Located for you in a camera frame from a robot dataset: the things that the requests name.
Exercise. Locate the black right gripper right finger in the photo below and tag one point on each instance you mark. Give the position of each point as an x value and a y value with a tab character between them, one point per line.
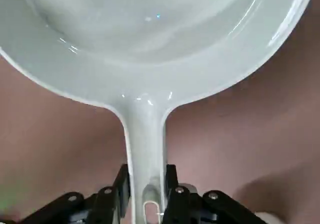
190	209

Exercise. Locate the pale green plastic dustpan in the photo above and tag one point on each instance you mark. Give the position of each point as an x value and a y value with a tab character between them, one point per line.
150	59

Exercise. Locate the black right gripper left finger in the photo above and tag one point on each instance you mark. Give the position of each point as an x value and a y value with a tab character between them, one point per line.
100	209

